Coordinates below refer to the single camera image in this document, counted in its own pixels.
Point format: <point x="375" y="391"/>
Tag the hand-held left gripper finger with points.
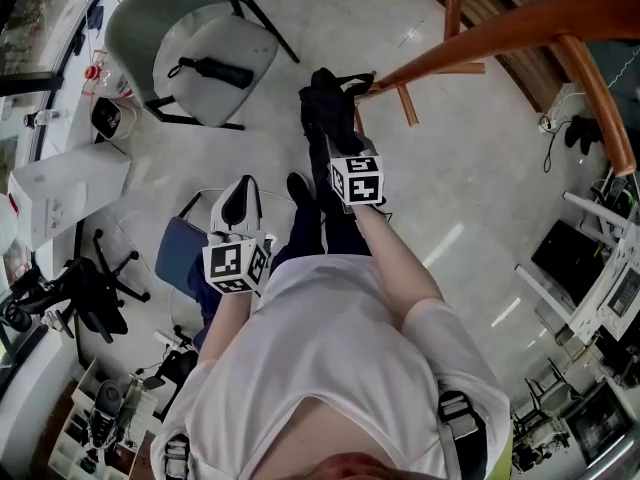
<point x="217" y="210"/>
<point x="256" y="213"/>

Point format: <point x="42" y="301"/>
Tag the person's right forearm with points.
<point x="395" y="263"/>

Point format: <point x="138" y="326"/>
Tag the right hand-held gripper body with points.
<point x="362" y="183"/>

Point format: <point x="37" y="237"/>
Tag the white shelf unit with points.
<point x="70" y="438"/>

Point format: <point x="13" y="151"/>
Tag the person's white t-shirt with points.
<point x="325" y="343"/>

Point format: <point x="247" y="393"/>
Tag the person's left forearm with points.
<point x="227" y="328"/>

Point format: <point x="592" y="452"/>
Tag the blue fabric chair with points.
<point x="172" y="253"/>

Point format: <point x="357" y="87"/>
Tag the white electronic instrument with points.
<point x="622" y="300"/>

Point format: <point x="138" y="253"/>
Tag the black window frame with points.
<point x="30" y="83"/>

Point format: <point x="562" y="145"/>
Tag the white power strip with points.
<point x="546" y="122"/>

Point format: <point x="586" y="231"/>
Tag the wooden steps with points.
<point x="537" y="80"/>

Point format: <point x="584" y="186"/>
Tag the white water dispenser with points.
<point x="75" y="178"/>

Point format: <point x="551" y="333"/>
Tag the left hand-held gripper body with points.
<point x="232" y="263"/>

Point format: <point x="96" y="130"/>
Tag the person's dark blue trousers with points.
<point x="305" y="238"/>

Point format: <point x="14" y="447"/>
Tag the black box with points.
<point x="567" y="263"/>

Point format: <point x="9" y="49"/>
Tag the grey chair with black legs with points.
<point x="150" y="33"/>

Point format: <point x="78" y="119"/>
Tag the black folded umbrella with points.
<point x="220" y="72"/>

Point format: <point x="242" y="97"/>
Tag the person's face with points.
<point x="357" y="468"/>

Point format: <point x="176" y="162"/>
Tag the black office chair with headrest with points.
<point x="95" y="298"/>

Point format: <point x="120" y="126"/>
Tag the brown wooden coat rack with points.
<point x="500" y="30"/>

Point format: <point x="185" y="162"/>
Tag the person's black shoe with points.
<point x="300" y="190"/>

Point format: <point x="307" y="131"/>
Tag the white metal frame table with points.
<point x="585" y="318"/>

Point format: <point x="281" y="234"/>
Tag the clear water jug red label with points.
<point x="7" y="223"/>

